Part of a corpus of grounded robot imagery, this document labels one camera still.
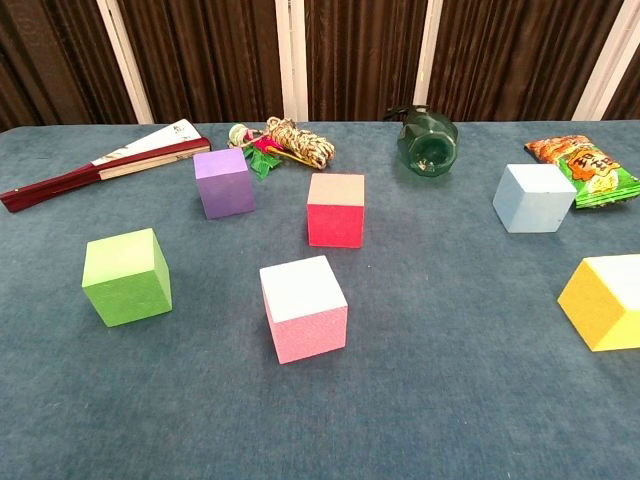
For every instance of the purple foam cube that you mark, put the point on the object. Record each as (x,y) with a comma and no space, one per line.
(225,192)

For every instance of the light blue foam cube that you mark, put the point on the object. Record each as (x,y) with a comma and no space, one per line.
(530,210)

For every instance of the yellow foam cube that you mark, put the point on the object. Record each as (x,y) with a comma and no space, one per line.
(595,305)

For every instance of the red foam cube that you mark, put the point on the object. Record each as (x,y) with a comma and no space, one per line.
(335,225)

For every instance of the pale pink foam cube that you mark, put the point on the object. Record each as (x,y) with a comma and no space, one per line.
(310,330)

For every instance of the colourful tassel ornament green leaves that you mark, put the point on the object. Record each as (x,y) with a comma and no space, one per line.
(260,160)

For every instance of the dark green glass bottle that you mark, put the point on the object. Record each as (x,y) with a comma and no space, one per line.
(430,145)

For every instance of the blue felt table mat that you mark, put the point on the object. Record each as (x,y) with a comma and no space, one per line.
(450,375)

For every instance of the folding fan dark red ribs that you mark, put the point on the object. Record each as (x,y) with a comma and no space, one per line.
(150,150)

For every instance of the green foam cube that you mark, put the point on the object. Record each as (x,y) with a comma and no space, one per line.
(125,290)

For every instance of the dark brown pleated curtain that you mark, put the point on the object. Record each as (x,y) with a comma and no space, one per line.
(215,55)

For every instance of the orange green snack bag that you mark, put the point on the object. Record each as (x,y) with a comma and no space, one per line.
(590,170)

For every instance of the white metal frame post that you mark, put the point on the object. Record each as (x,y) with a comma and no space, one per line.
(427,50)
(125,65)
(605,75)
(287,60)

